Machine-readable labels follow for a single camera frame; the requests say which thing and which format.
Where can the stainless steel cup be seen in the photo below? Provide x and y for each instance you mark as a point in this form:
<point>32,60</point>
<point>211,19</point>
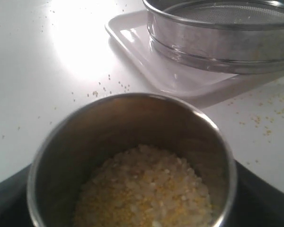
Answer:
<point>107,126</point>

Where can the white square plastic tray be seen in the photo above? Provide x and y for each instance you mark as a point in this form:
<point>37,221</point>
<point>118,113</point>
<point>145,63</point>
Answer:
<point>200,87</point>

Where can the yellow white grain mix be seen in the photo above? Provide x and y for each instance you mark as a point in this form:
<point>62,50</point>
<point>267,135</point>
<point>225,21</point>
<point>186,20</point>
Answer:
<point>144,187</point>

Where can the round stainless steel sieve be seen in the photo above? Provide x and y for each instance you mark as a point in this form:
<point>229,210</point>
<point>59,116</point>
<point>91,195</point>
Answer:
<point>229,36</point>

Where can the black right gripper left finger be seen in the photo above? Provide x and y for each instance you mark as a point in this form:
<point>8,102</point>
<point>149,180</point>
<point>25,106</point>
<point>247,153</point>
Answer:
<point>13,201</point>

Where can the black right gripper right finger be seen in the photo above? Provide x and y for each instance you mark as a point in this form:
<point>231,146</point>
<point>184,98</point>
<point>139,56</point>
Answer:
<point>257,203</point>

